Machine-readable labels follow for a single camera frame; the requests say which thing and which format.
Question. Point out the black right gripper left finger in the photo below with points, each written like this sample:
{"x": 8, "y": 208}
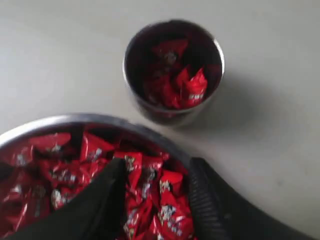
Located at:
{"x": 95, "y": 213}

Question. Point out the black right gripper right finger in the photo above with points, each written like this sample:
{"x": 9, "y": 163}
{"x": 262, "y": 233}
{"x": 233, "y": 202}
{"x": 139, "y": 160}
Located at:
{"x": 220, "y": 213}

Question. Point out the round steel bowl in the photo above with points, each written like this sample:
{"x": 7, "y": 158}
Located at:
{"x": 107, "y": 127}

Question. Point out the pile of red candies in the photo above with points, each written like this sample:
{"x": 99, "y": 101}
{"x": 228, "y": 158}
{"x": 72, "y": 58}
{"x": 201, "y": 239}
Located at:
{"x": 41, "y": 175}

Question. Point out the red candies in cup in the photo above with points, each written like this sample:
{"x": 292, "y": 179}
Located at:
{"x": 170, "y": 83}

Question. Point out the steel cup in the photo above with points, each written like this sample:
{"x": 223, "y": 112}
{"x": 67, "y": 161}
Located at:
{"x": 203, "y": 51}

